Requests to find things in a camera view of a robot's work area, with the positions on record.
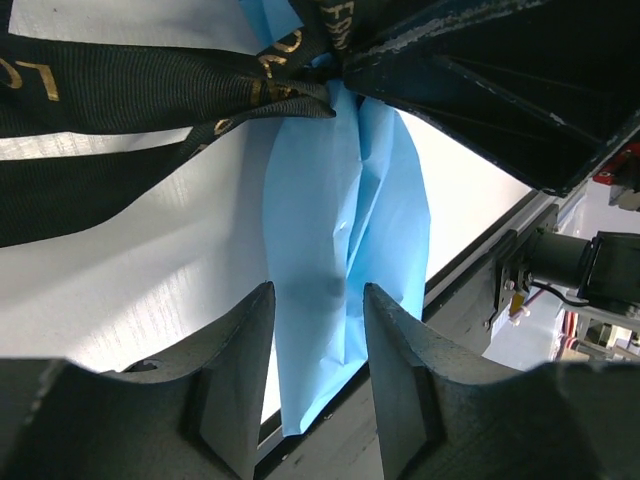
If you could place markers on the black ribbon gold lettering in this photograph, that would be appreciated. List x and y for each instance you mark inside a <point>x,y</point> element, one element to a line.
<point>50,87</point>

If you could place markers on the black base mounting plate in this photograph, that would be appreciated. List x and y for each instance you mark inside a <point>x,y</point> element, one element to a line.
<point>385,399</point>

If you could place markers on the black servo motor at base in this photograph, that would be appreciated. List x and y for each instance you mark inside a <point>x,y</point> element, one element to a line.
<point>598,278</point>

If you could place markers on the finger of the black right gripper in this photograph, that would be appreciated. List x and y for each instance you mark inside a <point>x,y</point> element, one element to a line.
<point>545,90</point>

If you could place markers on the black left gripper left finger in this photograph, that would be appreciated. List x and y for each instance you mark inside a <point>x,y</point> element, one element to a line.
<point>191,411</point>

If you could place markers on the blue wrapping paper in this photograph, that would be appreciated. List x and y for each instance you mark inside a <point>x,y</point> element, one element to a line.
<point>344,205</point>

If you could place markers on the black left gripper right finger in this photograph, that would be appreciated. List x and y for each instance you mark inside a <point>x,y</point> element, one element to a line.
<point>560,420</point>

